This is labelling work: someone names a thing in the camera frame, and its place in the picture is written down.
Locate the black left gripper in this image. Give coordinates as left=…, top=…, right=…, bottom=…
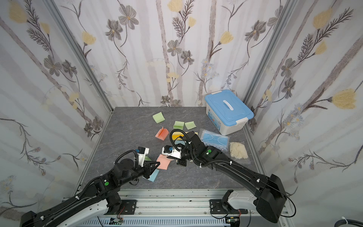
left=119, top=160, right=161, bottom=187

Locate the pink memo pad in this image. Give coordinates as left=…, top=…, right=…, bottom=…
left=157, top=154, right=174, bottom=170

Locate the torn green memo page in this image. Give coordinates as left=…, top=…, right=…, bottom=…
left=185, top=121, right=197, bottom=130

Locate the large yellow memo pad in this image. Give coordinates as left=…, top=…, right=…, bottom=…
left=172, top=131, right=184, bottom=141

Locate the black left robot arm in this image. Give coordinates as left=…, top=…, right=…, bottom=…
left=20, top=159, right=160, bottom=227

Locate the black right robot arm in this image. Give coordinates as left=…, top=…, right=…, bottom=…
left=177, top=146, right=287, bottom=223

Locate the red memo pad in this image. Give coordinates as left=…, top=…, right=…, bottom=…
left=155, top=127, right=169, bottom=141

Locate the bag of blue face masks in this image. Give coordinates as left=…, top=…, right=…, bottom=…
left=199, top=130, right=230, bottom=151

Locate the clear bag with beige contents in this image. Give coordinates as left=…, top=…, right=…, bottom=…
left=229, top=142, right=249, bottom=159

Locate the white box with blue lid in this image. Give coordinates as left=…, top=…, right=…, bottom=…
left=205, top=90, right=254, bottom=136

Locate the small circuit board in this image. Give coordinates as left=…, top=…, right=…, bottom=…
left=109, top=218, right=124, bottom=225

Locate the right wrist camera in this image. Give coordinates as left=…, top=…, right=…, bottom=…
left=161, top=145, right=181, bottom=159

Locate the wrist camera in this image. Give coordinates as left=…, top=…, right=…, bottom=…
left=161, top=145, right=181, bottom=159
left=136, top=147, right=149, bottom=167

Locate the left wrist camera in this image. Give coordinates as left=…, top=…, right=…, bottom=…
left=136, top=147, right=149, bottom=167

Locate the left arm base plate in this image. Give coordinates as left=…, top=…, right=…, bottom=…
left=106, top=200, right=137, bottom=216

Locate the aluminium rail frame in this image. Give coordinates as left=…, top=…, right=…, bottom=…
left=78, top=189, right=292, bottom=227

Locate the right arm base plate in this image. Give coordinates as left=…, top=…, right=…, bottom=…
left=209, top=199, right=249, bottom=215

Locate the black cable bottom right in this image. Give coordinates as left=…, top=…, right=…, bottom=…
left=334, top=217, right=363, bottom=227

